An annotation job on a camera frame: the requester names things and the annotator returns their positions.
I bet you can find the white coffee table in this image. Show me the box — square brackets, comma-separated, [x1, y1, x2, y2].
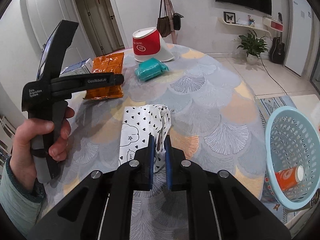
[291, 94, 320, 130]

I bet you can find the black power cable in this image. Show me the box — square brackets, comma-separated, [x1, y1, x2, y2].
[260, 56, 290, 96]

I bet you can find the black small bag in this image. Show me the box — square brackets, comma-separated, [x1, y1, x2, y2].
[168, 0, 184, 31]

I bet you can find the pink coat rack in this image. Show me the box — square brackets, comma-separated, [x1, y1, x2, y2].
[165, 0, 177, 44]

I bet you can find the white room door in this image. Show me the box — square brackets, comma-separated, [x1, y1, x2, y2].
[26, 0, 95, 68]

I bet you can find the brown tote bag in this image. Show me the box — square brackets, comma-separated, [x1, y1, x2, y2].
[157, 0, 171, 38]

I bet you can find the heart pattern white paper bag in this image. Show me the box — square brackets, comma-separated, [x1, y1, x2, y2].
[119, 105, 171, 173]

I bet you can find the black acoustic guitar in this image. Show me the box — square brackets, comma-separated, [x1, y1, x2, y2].
[268, 12, 286, 65]

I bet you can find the framed butterfly picture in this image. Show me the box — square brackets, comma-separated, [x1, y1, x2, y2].
[223, 11, 236, 24]

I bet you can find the white blue carton box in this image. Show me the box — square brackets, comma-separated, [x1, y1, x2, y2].
[60, 58, 93, 77]

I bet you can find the green potted plant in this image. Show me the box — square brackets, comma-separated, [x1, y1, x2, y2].
[237, 30, 268, 65]

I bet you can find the orange snack package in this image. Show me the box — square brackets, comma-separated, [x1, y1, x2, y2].
[84, 52, 124, 100]

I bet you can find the blue patterned rug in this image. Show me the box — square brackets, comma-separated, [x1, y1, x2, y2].
[255, 95, 295, 224]

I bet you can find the teal plastic packet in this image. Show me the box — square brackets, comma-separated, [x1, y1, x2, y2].
[135, 57, 169, 81]

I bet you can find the patterned scallop tablecloth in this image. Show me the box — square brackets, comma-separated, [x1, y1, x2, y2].
[41, 43, 267, 240]

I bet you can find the white refrigerator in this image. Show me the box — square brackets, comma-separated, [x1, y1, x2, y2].
[285, 0, 312, 76]

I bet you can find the light blue laundry basket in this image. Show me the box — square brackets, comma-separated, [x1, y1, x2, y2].
[265, 106, 319, 210]

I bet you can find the white lower wall shelf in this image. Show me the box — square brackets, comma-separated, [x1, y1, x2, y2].
[217, 17, 272, 38]

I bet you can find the red white wall box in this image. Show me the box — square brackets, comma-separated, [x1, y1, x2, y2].
[263, 17, 283, 32]

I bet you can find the light green left sleeve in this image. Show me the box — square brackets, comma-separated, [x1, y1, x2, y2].
[1, 159, 46, 236]

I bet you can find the left hand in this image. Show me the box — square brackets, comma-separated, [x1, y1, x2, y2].
[10, 107, 75, 192]

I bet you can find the red white paper bucket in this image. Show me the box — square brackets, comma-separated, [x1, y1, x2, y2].
[132, 27, 174, 62]

